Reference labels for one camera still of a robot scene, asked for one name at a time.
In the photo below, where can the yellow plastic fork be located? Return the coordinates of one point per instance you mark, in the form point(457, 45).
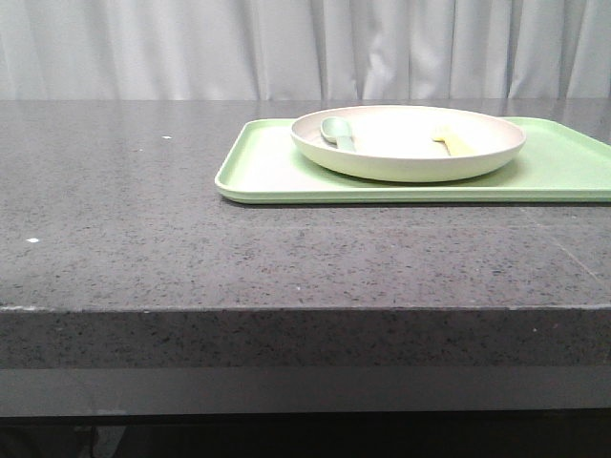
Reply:
point(454, 143)

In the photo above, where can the light green serving tray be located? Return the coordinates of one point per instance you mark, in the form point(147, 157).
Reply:
point(556, 164)

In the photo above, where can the sage green spoon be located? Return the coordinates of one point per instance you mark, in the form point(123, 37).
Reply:
point(337, 131)

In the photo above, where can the beige round plate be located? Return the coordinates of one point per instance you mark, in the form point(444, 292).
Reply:
point(394, 143)

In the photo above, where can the white curtain backdrop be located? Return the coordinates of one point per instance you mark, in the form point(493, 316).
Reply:
point(304, 50)

